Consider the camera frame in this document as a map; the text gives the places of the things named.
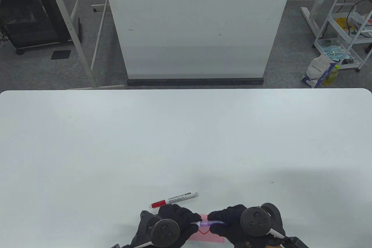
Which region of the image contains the white metal frame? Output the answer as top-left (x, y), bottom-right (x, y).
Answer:
top-left (43, 0), bottom-right (125, 90)

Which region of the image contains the white standing board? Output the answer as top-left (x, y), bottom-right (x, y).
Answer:
top-left (100, 0), bottom-right (297, 79)

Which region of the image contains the yellow item on cart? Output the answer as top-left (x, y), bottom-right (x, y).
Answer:
top-left (336, 17), bottom-right (356, 30)

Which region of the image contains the black right hand controller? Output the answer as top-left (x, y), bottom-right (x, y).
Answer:
top-left (241, 203), bottom-right (286, 238)

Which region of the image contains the white utility cart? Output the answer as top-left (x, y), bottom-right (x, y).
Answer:
top-left (313, 0), bottom-right (372, 72)

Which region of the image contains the pink heart outline paper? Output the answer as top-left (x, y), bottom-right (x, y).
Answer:
top-left (187, 214), bottom-right (225, 243)

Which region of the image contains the person's left hand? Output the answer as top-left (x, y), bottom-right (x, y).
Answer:
top-left (122, 204), bottom-right (202, 248)

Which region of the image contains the person's right hand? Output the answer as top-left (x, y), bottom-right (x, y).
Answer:
top-left (208, 204), bottom-right (284, 248)

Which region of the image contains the teal cloth pile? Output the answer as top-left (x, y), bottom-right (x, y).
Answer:
top-left (320, 43), bottom-right (352, 62)

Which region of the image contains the yellow bottle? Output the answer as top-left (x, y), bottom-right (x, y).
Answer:
top-left (323, 65), bottom-right (340, 87)

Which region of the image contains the black floor mat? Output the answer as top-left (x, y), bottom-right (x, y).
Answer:
top-left (51, 50), bottom-right (71, 60)

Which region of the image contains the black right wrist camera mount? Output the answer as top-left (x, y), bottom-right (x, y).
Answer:
top-left (279, 237), bottom-right (310, 248)

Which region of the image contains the purple glitter glue pen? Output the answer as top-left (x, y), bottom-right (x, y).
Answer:
top-left (190, 220), bottom-right (227, 228)

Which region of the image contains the black board base bar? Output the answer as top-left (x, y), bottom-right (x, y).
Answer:
top-left (127, 78), bottom-right (264, 86)

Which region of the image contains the white stand leg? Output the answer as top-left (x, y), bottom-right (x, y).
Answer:
top-left (300, 0), bottom-right (335, 38)

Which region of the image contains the white plastic bag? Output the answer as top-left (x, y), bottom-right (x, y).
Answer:
top-left (301, 53), bottom-right (337, 88)

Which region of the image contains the white marker pen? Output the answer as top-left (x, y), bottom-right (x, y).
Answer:
top-left (151, 192), bottom-right (198, 209)

